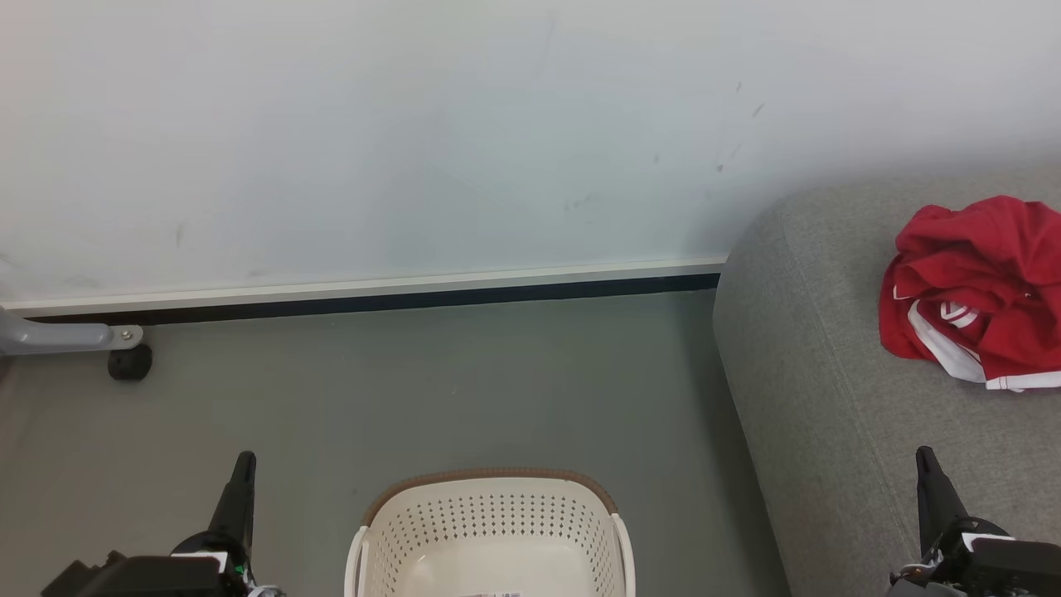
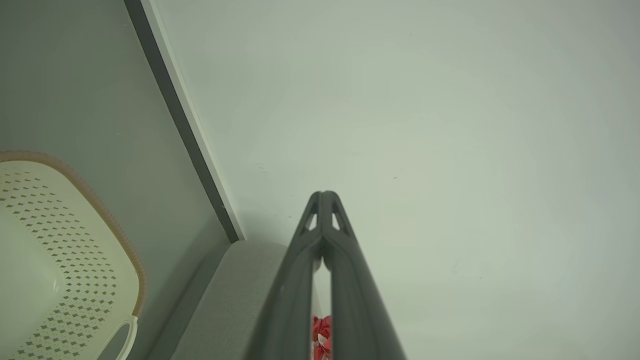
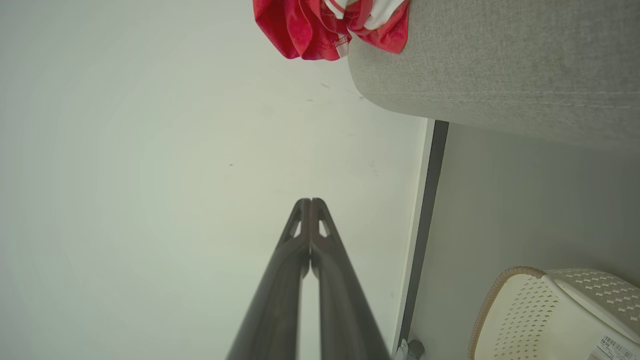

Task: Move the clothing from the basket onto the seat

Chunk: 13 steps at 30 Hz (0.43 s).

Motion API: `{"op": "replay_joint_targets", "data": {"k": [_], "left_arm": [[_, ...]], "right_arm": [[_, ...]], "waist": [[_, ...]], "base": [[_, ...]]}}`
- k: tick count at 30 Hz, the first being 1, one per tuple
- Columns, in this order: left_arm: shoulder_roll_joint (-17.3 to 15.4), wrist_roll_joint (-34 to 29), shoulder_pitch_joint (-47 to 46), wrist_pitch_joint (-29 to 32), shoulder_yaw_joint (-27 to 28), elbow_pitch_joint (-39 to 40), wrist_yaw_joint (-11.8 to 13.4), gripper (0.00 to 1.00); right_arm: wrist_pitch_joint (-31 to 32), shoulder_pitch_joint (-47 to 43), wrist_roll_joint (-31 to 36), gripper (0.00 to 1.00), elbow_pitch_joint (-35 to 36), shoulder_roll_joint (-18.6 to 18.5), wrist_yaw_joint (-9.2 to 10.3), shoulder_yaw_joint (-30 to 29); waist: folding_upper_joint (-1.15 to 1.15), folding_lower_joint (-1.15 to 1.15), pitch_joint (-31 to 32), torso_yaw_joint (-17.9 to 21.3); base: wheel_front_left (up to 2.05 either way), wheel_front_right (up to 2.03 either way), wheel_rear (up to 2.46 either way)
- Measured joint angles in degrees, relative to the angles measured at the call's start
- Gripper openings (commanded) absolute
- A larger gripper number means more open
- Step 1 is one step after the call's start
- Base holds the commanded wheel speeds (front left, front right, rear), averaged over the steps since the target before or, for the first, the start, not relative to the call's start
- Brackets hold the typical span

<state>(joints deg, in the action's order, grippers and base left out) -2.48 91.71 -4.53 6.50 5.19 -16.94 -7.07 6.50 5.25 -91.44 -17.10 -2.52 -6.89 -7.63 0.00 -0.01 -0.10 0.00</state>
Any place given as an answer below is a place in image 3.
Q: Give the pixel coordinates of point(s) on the white and black baseboard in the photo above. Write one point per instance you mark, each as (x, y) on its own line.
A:
(425, 225)

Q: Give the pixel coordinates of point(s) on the white barcode label sticker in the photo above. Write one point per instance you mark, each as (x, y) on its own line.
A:
(615, 349)

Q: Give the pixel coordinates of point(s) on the red and white sports garment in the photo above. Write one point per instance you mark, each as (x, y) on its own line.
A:
(380, 22)

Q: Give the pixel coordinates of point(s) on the grey fabric sofa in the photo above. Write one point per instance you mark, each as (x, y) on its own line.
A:
(500, 60)

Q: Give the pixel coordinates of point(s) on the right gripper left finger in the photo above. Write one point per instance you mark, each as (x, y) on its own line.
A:
(280, 300)

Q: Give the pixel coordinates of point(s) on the white perforated laundry basket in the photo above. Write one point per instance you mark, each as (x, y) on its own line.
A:
(530, 320)

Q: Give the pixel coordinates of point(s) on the black caster wheel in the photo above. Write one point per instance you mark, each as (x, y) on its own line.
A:
(416, 350)

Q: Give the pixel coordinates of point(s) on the red garment with white stripe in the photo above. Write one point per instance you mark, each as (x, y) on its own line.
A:
(295, 27)

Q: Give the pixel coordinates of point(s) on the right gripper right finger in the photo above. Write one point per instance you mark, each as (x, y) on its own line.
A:
(340, 300)

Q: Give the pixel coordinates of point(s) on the grey metal stand leg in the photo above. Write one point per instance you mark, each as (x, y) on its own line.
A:
(402, 351)

